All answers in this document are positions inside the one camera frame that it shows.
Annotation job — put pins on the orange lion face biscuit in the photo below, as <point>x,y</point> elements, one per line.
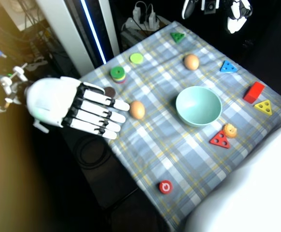
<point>230,130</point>

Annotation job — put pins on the red rectangular block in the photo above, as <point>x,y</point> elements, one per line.
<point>252,93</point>

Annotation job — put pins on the red cylinder with white letter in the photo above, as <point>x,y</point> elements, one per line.
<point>165,186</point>

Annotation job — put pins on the blue triangle block with holes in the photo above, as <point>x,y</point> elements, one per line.
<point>228,68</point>

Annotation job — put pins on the lime green sandwich cookie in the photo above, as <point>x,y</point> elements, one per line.
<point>136,58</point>

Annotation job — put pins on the brown egg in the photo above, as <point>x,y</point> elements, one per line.
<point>137,110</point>
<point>191,62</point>

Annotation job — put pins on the yellow triangle block with holes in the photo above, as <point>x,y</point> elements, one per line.
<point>263,108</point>

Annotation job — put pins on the white power strip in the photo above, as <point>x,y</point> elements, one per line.
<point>133,24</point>

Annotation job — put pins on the red triangle block with holes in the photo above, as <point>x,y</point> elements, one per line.
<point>219,141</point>

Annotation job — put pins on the dark brown sandwich cookie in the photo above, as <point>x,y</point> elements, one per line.
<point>110,91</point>

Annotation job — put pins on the green triangle block with holes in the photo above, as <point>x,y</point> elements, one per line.
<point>177,37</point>

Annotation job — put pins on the blue plaid cloth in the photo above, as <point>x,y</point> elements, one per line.
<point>159,149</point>

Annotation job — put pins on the white column with blue light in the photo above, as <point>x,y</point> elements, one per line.
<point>65,36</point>

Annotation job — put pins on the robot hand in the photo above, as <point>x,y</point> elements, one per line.
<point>237,24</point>
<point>48,99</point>

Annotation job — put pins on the teal bowl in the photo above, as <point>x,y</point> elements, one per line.
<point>198,113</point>

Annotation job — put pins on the white plug adapter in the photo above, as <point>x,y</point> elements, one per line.
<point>136,10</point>
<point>152,18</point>

